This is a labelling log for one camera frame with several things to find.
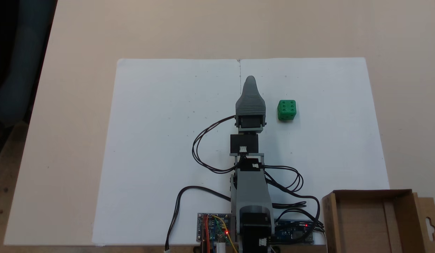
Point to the grey ribbed wide gripper finger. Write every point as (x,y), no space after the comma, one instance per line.
(250,102)

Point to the green die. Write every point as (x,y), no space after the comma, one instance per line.
(287,110)

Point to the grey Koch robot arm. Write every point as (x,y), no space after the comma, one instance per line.
(250,189)

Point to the white paper sheet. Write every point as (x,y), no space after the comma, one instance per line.
(330,147)
(161,140)

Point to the blue circuit board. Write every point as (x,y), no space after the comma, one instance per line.
(293,232)

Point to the white USB plug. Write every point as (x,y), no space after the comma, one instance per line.
(221,248)

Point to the brown cardboard box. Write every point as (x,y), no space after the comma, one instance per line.
(361,225)

